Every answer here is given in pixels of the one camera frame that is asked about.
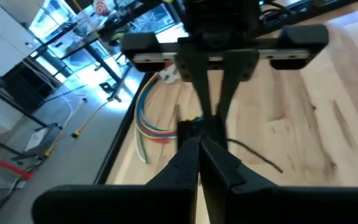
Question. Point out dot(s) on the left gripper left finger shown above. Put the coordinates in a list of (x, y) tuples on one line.
[(120, 205)]

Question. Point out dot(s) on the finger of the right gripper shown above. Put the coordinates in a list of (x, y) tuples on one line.
[(196, 68), (238, 71)]

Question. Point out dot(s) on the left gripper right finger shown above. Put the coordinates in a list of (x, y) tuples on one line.
[(275, 205)]

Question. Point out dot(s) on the bundle of coloured tubes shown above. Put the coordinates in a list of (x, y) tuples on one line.
[(135, 115)]

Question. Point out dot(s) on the office chair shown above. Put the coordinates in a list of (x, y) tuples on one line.
[(117, 36)]

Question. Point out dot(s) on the black stand base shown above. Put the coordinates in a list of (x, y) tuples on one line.
[(104, 65)]

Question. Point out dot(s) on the black side desk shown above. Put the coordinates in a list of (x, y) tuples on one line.
[(104, 28)]

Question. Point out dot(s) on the white plastic bag red print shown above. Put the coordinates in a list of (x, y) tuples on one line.
[(99, 6)]

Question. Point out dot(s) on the red floor bar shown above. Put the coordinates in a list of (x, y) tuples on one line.
[(5, 165)]

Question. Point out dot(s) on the black monitor cart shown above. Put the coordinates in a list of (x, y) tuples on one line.
[(11, 105)]

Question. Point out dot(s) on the whiteboard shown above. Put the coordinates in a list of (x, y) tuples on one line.
[(2, 40)]

